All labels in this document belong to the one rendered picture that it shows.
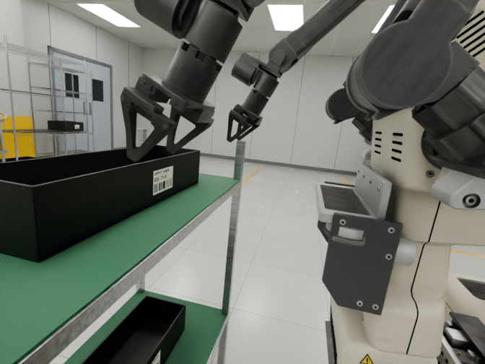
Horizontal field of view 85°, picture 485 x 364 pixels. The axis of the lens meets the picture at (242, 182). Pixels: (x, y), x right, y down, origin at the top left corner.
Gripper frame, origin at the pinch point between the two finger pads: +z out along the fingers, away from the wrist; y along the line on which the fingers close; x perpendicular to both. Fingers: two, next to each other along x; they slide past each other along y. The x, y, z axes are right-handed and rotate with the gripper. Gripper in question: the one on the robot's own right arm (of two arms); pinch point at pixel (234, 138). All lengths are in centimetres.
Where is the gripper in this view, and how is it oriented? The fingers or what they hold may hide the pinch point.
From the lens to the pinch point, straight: 79.7
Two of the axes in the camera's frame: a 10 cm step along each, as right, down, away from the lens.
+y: -2.4, 2.0, -9.5
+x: 8.2, 5.6, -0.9
